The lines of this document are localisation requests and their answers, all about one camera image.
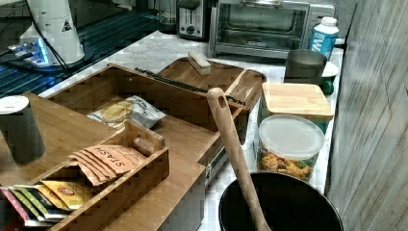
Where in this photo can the black pot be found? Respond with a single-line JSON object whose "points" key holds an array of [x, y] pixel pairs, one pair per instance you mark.
{"points": [[288, 204]]}

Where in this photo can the silver toaster oven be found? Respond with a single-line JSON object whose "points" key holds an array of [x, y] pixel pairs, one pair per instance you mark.
{"points": [[264, 28]]}

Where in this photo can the clear pasta container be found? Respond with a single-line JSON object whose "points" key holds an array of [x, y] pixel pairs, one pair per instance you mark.
{"points": [[289, 144]]}

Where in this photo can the grey cylindrical canister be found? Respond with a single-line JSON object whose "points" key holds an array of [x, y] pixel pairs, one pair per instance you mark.
{"points": [[20, 130]]}

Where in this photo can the silver toaster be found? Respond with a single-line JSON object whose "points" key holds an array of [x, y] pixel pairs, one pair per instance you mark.
{"points": [[192, 19]]}

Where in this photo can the white snack bag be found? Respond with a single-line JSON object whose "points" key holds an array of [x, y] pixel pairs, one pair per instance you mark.
{"points": [[133, 108]]}

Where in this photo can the dark grey mug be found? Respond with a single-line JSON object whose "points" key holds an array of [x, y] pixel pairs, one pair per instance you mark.
{"points": [[304, 66]]}

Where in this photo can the small wooden block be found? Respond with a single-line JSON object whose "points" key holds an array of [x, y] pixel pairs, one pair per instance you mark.
{"points": [[199, 62]]}

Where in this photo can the wooden drawer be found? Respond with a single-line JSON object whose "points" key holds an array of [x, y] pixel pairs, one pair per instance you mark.
{"points": [[189, 127]]}

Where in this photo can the yellow tea packet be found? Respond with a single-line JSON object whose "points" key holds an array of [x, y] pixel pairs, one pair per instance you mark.
{"points": [[73, 194]]}

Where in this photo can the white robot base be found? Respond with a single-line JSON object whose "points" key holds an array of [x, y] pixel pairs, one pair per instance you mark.
{"points": [[52, 38]]}

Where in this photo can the teal container bamboo lid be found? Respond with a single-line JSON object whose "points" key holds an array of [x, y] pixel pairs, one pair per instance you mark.
{"points": [[304, 100]]}

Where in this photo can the wooden cutting board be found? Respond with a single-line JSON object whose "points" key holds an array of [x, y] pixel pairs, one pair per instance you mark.
{"points": [[240, 84]]}

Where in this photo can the white green bowl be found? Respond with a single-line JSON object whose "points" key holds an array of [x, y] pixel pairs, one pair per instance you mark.
{"points": [[328, 77]]}

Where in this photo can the blue white milk bottle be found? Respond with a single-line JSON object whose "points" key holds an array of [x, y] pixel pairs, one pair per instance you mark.
{"points": [[324, 36]]}

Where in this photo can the wooden tea tray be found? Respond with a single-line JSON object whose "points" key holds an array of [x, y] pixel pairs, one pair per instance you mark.
{"points": [[113, 199]]}

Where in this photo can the orange Stash tea packets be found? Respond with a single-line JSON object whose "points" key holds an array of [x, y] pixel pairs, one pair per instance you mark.
{"points": [[104, 163]]}

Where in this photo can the green tea packets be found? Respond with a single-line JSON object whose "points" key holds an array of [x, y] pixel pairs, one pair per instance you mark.
{"points": [[39, 204]]}

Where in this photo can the wooden spoon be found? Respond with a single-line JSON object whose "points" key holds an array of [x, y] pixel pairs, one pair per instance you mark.
{"points": [[229, 136]]}

